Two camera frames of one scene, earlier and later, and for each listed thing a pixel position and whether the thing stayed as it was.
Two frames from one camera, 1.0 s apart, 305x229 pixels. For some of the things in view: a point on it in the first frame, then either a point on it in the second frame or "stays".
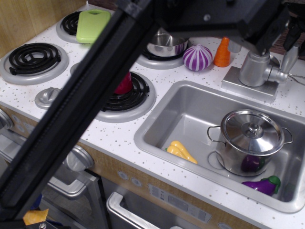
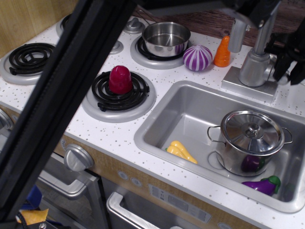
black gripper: [295, 26] -> [280, 43]
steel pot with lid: [249, 138] stays
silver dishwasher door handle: [113, 206] stays
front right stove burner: [125, 108] stays
